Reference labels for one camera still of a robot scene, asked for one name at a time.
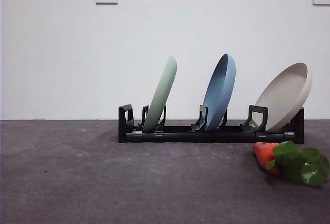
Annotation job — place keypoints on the blue plate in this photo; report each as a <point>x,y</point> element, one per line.
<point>219,92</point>

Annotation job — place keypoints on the light green plate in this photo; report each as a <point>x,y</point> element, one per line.
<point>161,92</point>

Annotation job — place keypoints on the black plate rack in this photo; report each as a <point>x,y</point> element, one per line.
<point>206,136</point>

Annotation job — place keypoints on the beige plate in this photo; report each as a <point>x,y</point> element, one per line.
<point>281,97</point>

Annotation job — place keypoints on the orange carrot with green leaves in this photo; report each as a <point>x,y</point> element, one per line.
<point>263,154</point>

